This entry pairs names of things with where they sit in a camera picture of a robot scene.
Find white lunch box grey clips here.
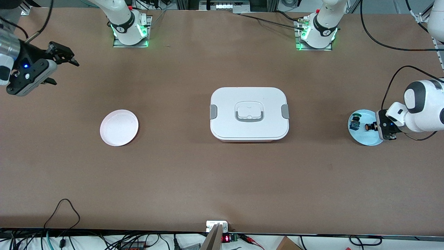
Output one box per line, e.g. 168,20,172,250
210,87,290,143

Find black looped cable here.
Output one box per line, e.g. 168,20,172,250
43,198,81,230

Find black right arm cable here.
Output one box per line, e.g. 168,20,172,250
24,0,54,43

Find green push button switch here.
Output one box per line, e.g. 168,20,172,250
349,113,362,131

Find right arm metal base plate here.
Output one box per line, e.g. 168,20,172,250
112,15,153,48

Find grey metal bar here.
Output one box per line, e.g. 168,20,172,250
199,224,223,250

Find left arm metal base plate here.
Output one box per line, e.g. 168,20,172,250
294,17,334,52

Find thin black cable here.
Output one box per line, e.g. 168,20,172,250
348,235,383,247

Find black cable to arm base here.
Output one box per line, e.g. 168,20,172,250
239,10,308,31

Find brown cardboard piece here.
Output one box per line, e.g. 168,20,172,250
275,236,302,250

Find aluminium frame profile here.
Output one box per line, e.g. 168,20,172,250
409,9,444,68

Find light blue round plate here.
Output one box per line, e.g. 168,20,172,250
348,109,385,146

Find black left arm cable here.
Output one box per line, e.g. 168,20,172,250
360,0,444,141

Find small white mounted device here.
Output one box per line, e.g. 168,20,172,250
206,220,229,233

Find lit grey control box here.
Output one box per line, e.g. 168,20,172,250
199,0,251,11

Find pale pink round plate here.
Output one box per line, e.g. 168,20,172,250
100,109,139,147

